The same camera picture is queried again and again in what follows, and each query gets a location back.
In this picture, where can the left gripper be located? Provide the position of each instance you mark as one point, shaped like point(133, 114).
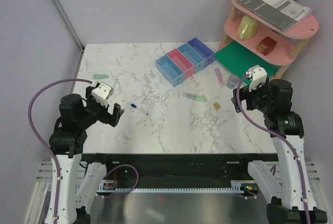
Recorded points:
point(107, 117)

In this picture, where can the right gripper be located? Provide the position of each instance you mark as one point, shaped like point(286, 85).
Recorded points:
point(246, 94)

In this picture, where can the pink highlighter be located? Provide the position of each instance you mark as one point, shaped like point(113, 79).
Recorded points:
point(219, 77)

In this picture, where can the purple drawer box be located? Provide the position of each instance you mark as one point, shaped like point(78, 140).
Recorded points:
point(203, 50)

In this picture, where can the teal blue drawer box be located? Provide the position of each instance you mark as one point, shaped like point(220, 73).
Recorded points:
point(192, 55)

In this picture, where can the light blue drawer box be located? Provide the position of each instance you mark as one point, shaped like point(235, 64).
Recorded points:
point(170, 70)

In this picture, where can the pink drawer box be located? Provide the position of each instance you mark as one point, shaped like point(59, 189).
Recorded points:
point(182, 62)

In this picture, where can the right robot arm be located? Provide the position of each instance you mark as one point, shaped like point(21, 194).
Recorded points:
point(291, 200)

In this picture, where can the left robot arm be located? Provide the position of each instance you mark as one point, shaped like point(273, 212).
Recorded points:
point(70, 203)

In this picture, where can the blue whiteboard marker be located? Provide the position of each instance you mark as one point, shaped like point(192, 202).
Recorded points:
point(140, 109)

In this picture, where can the small yellow eraser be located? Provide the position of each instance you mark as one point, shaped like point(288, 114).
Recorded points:
point(216, 106)

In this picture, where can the jar of rubber bands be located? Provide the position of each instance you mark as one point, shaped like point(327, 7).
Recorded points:
point(233, 81)

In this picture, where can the long green highlighter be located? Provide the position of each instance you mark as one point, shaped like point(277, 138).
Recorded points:
point(194, 97)

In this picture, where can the green folder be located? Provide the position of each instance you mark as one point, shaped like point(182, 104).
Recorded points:
point(237, 60)

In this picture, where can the small green highlighter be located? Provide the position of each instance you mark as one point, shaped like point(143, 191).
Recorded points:
point(100, 76)

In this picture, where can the red brown cube box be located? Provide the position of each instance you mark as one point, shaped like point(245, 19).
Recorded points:
point(266, 45)

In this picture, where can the pink three-tier shelf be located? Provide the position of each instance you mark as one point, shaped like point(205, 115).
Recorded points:
point(289, 43)

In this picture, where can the grey setup guide booklet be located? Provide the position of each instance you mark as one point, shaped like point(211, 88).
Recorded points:
point(282, 14)

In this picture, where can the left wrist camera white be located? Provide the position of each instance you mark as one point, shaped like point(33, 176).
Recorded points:
point(101, 93)

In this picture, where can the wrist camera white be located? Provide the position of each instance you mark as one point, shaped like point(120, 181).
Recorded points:
point(257, 75)
point(101, 93)

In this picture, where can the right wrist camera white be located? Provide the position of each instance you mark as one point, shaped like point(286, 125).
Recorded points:
point(257, 75)

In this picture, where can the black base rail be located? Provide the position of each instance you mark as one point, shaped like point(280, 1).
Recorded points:
point(177, 171)

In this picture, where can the white cable duct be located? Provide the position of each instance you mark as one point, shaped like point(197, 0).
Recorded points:
point(236, 187)

